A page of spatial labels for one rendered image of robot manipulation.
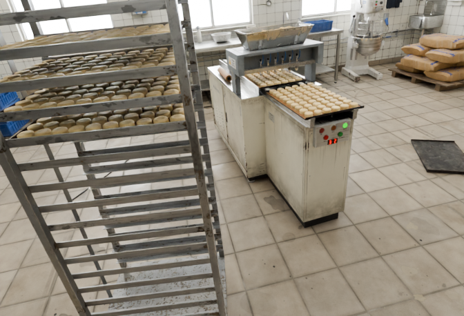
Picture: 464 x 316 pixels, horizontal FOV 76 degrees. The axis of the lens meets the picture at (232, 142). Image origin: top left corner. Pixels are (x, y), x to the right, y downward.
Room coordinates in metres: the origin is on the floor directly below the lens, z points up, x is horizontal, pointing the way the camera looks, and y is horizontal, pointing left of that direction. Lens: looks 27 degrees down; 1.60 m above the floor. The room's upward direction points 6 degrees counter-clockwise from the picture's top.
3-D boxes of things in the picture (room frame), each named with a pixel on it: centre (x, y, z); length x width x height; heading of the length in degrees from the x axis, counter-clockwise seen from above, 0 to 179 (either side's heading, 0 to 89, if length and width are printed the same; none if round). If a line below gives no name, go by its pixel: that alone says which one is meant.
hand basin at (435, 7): (5.55, -3.73, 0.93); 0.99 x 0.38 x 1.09; 10
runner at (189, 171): (0.89, 0.43, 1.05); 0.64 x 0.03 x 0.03; 91
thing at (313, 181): (1.97, -0.53, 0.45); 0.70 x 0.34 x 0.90; 14
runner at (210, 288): (0.89, 0.43, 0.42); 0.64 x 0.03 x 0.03; 91
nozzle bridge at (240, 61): (2.47, -0.41, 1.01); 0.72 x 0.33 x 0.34; 104
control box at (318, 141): (1.62, -0.62, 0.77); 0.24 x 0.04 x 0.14; 104
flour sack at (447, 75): (4.40, -3.51, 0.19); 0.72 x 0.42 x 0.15; 104
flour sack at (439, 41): (4.64, -3.47, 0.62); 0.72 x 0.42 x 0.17; 16
